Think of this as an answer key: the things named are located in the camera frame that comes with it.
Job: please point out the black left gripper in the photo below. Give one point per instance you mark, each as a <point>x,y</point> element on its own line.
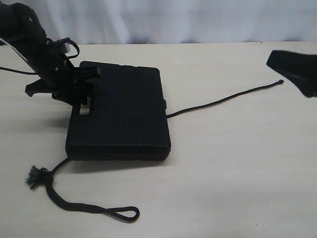
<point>67,83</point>

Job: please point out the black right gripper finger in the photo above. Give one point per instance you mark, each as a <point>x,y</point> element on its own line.
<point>298,68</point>

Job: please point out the black plastic carry case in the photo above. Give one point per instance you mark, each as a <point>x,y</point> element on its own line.
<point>127,117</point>

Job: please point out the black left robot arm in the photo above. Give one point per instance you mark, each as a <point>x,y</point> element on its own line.
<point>21,30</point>

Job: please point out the white backdrop curtain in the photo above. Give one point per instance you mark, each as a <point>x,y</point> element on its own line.
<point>177,21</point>

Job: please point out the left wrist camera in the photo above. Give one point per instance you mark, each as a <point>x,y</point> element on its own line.
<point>62,46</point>

